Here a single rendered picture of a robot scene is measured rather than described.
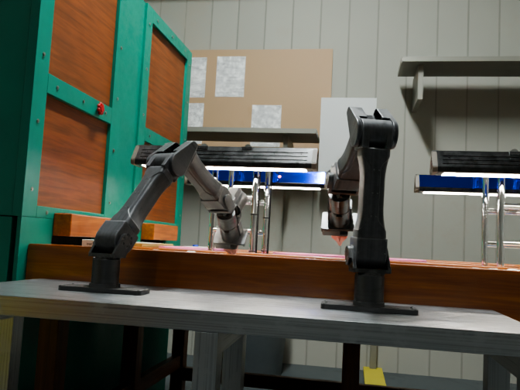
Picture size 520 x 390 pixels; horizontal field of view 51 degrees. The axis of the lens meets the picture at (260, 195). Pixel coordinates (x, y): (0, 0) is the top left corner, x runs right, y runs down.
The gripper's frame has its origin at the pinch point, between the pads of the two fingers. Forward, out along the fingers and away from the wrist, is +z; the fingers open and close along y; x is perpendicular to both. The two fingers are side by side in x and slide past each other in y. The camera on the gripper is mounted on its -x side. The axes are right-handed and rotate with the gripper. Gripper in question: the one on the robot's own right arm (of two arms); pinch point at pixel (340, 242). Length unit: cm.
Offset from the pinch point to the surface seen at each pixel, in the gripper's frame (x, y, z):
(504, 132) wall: -201, -96, 115
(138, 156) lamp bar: -25, 68, -10
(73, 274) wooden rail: 23, 72, -8
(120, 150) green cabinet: -47, 87, 6
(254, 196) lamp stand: -28.2, 31.3, 10.5
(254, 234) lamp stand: -18.2, 30.9, 19.2
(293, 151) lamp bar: -28.1, 16.2, -10.8
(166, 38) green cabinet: -117, 87, -3
